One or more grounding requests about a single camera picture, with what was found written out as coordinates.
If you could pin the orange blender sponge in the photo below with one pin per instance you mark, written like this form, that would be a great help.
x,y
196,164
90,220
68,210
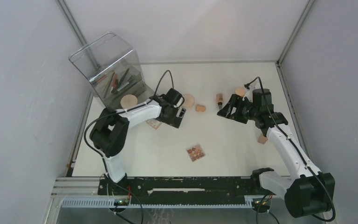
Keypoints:
x,y
200,108

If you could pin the eyeshadow palette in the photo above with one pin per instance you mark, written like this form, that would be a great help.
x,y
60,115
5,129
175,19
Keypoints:
x,y
195,153

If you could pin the clear acrylic makeup organizer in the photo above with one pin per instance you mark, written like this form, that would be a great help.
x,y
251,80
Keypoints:
x,y
104,55

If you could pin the wooden handle brush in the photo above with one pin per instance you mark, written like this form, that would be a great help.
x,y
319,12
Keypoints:
x,y
108,85

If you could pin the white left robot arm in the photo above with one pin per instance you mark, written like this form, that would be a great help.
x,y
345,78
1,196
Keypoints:
x,y
108,132

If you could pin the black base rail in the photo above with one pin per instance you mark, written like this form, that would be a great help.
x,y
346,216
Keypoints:
x,y
186,191

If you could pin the red lip pencil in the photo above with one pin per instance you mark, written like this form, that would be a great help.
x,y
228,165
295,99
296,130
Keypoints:
x,y
114,83

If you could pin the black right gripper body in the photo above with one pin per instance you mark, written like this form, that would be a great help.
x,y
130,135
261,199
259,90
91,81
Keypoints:
x,y
245,110

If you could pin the round beige sponge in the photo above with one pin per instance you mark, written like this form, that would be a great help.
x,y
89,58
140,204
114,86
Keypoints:
x,y
128,101
189,100

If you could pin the small square pink compact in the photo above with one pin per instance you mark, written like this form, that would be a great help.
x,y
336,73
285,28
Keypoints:
x,y
155,124

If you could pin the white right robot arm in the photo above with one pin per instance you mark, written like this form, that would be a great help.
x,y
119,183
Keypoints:
x,y
308,191

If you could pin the cream jar gold lid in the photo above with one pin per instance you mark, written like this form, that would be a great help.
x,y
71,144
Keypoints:
x,y
240,92

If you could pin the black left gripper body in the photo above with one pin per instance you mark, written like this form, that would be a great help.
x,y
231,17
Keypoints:
x,y
171,119

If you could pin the BB cream tube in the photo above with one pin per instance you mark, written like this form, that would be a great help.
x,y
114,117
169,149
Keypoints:
x,y
219,100

